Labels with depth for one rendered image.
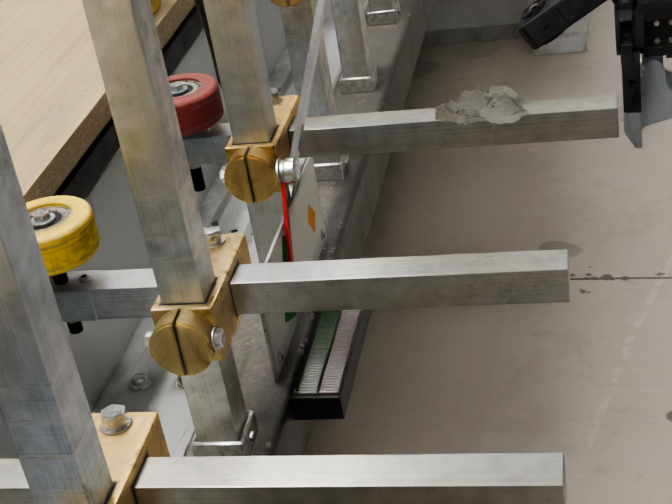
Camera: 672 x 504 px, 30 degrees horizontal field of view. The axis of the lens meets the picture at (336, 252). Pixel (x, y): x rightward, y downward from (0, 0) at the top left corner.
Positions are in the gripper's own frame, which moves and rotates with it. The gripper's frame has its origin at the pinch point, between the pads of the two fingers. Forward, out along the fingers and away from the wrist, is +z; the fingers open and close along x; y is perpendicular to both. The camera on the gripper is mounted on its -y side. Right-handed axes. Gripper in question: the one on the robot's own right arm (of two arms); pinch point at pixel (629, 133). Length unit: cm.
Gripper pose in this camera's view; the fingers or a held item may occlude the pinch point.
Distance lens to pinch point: 119.7
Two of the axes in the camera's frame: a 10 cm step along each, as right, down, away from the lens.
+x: 1.6, -5.1, 8.4
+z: 1.5, 8.6, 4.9
